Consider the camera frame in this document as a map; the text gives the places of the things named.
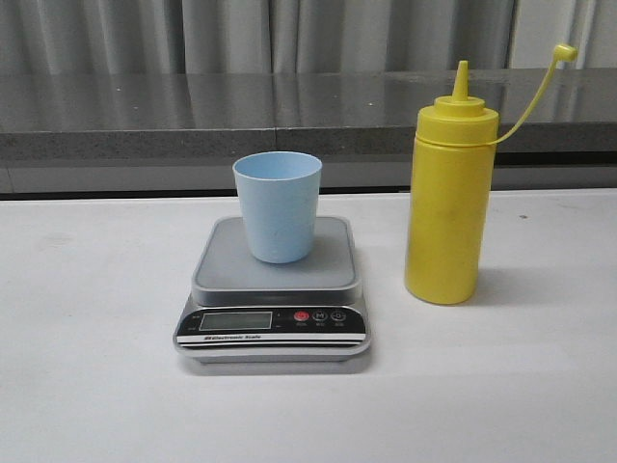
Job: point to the grey curtain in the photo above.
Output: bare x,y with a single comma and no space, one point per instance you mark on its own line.
114,37

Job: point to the yellow squeeze bottle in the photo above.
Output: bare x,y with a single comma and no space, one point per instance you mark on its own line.
452,170

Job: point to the grey stone counter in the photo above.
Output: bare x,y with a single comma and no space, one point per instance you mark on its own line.
141,135

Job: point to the silver electronic kitchen scale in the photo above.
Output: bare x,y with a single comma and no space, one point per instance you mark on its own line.
245,316

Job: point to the light blue plastic cup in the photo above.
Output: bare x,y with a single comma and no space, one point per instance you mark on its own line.
278,194

